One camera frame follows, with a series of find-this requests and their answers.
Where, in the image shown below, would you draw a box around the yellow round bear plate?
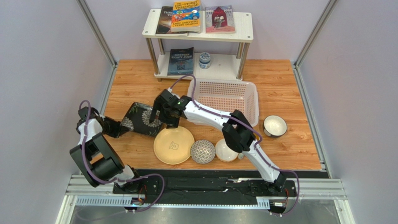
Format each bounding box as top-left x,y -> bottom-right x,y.
153,126 -> 195,165

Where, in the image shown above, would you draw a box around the white two-tier shelf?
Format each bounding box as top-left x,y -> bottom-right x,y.
142,9 -> 254,80

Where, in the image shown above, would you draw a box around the small blue white ceramic jar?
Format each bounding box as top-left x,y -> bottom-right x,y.
199,52 -> 211,69

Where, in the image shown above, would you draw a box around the red pink cover book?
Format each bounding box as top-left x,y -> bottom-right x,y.
205,5 -> 235,34

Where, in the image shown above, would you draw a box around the dark paperback book top shelf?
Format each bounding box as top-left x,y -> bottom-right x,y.
155,6 -> 188,36

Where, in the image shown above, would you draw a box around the black square floral plate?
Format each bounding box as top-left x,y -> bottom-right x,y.
119,102 -> 163,136

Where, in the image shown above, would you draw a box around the orange yellow treehouse book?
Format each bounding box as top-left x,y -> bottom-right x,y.
171,0 -> 201,33

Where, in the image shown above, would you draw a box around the white perforated plastic basket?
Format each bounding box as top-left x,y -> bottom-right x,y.
187,78 -> 259,127

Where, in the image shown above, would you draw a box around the white small bowl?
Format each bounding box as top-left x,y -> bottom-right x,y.
215,139 -> 238,162

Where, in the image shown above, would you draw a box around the dark blue Nineteen Eighty-Four book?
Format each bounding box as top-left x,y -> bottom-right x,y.
167,47 -> 194,76

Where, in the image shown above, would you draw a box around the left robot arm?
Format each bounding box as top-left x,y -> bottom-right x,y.
70,106 -> 139,188

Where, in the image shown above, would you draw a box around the black rimmed white bowl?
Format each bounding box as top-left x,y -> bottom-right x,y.
263,115 -> 287,138

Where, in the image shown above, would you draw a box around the grey patterned small bowl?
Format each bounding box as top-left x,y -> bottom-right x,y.
190,140 -> 216,164

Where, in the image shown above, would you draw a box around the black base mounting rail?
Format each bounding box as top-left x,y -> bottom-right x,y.
112,169 -> 297,205

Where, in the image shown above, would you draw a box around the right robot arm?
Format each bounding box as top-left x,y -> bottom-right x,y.
149,89 -> 286,192

